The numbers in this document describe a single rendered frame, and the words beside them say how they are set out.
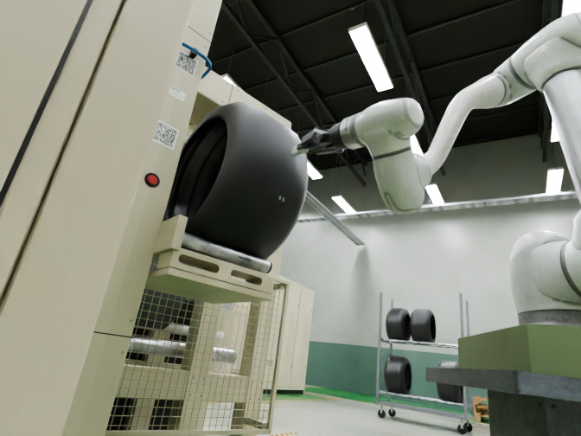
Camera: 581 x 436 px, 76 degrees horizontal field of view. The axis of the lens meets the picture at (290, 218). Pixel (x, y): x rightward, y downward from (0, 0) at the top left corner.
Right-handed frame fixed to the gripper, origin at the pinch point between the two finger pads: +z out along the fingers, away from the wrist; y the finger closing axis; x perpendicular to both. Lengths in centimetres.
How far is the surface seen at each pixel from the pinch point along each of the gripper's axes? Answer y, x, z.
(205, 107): 11, -30, 63
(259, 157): 11.9, 8.1, 3.0
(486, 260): -1048, -237, 383
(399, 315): -479, 6, 274
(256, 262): -2.5, 37.0, 12.6
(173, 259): 26, 44, 9
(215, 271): 11.7, 43.4, 11.4
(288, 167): 0.8, 6.2, 3.0
